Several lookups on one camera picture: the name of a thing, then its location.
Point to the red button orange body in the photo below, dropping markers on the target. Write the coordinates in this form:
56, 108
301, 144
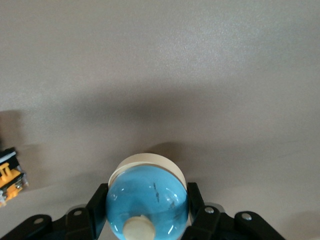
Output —
8, 175

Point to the blue dome call bell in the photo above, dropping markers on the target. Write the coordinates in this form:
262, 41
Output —
145, 195

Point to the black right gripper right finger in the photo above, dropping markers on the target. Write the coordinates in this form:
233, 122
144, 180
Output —
212, 225

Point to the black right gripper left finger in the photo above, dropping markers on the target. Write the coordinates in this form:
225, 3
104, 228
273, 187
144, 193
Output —
82, 222

